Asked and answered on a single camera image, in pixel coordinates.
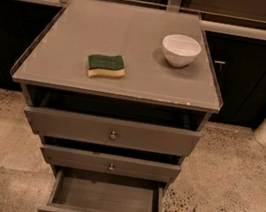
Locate grey bottom drawer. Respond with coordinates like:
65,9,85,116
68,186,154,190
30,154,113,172
38,168,163,212

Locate grey drawer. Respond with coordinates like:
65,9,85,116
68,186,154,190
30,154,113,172
38,168,163,212
41,145,181,183
24,107,200,157

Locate grey top drawer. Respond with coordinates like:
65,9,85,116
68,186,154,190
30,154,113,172
24,107,200,157

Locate grey middle drawer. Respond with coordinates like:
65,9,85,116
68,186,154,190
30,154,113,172
41,145,181,183

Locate grey drawer cabinet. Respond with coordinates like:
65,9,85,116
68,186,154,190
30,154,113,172
0,0,238,200

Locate green and yellow sponge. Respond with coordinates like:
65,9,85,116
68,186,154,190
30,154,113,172
87,54,126,78

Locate white ceramic bowl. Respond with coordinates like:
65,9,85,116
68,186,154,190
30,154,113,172
162,34,201,67

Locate dark wall cabinet handle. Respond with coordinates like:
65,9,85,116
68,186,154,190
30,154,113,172
213,60,225,72

